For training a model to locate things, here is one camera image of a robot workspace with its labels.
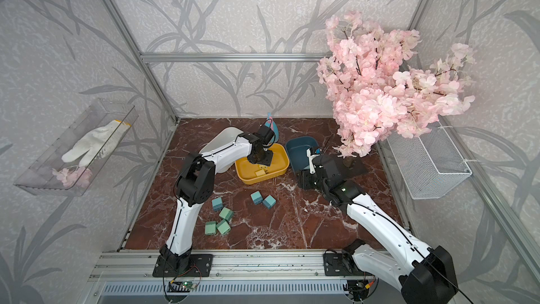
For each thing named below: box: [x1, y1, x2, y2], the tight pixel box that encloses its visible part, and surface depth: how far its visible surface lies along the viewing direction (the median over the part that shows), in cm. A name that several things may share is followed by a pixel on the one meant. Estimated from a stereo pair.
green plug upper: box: [218, 206, 235, 222], surface depth 86 cm
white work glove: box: [61, 119, 132, 167], surface depth 68 cm
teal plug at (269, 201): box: [262, 194, 277, 210], surface depth 89 cm
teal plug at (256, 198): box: [250, 190, 264, 205], surface depth 90 cm
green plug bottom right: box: [215, 219, 232, 235], surface depth 82 cm
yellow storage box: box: [234, 142, 290, 186], surface depth 98 cm
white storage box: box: [198, 126, 244, 156], surface depth 110 cm
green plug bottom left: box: [204, 220, 217, 236], surface depth 82 cm
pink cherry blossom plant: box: [316, 11, 477, 155], surface depth 56 cm
